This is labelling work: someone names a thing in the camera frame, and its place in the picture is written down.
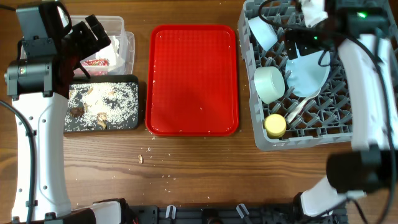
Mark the clear plastic bin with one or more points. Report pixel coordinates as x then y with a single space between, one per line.
114 25

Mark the cream plastic spoon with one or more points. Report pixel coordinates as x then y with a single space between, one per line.
300 106

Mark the food scraps with rice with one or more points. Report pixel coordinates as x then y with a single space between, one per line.
102 104

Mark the red snack wrapper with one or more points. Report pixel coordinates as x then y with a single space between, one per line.
96 62

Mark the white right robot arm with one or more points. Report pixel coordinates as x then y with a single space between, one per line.
359 32

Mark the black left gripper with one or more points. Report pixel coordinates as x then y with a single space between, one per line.
91 43

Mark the green bowl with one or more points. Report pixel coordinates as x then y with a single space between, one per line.
269 84

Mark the red plastic tray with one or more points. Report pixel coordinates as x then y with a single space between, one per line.
192 84

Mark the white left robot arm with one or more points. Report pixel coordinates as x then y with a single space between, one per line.
38 81

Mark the brown food crumb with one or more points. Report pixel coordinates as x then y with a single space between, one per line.
140 159

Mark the white napkin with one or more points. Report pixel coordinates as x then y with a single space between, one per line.
110 53

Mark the black waste tray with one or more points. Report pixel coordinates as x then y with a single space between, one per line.
136 102

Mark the light blue plate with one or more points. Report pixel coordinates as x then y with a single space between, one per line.
306 75

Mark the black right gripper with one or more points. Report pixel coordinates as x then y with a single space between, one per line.
291 37

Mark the grey dishwasher rack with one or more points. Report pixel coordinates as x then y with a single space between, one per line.
326 118

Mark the light blue bowl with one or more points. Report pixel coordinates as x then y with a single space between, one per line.
263 32

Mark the yellow plastic cup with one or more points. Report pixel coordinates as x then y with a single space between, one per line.
275 126

